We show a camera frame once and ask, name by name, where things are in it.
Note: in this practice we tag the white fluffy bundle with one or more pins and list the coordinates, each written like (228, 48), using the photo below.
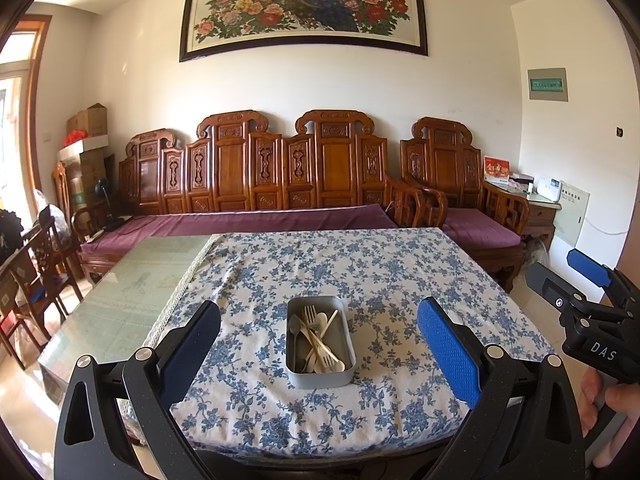
(536, 251)

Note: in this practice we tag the wooden dining chair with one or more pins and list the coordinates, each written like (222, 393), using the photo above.
(35, 280)

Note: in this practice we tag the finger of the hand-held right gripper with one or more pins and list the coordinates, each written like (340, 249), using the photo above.
(547, 285)
(587, 265)

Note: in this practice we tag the carved wooden sofa bench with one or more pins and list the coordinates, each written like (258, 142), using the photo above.
(280, 165)

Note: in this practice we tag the wooden side table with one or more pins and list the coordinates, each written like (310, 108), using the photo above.
(540, 217)

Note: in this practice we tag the wooden door frame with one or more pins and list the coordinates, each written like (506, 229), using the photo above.
(37, 110)

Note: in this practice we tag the red gift box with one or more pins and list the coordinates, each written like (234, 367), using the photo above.
(496, 169)

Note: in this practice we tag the black desk lamp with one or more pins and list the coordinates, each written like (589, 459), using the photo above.
(106, 205)

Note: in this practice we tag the green electrical box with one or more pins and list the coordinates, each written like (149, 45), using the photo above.
(548, 85)

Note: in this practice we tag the grey metal tray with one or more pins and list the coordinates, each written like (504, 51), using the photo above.
(345, 340)

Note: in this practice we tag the square purple seat cushion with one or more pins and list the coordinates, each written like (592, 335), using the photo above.
(480, 227)

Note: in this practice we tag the carved wooden armchair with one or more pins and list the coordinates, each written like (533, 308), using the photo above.
(445, 160)

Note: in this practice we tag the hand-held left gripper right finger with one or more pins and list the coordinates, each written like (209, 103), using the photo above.
(447, 350)

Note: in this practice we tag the long purple seat cushion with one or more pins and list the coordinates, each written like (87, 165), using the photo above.
(240, 225)

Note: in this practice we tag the tissue box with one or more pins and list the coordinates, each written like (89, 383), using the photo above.
(521, 181)

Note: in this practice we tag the white wall panel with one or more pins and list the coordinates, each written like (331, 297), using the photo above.
(571, 217)

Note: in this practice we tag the white plastic fork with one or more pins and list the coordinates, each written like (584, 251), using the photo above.
(327, 359)
(310, 316)

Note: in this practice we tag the framed peacock painting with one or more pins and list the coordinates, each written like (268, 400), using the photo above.
(305, 5)

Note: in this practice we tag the blue floral tablecloth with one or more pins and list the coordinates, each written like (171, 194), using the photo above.
(310, 260)

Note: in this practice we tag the stack of cardboard boxes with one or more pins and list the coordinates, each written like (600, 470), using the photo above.
(90, 182)

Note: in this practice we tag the white desk phone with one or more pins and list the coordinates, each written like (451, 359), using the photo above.
(547, 189)

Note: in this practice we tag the person's right hand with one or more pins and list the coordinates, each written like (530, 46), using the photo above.
(620, 400)

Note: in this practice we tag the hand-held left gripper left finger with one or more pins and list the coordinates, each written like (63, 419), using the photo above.
(192, 350)

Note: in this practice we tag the brown cardboard box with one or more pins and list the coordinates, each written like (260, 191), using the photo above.
(89, 120)

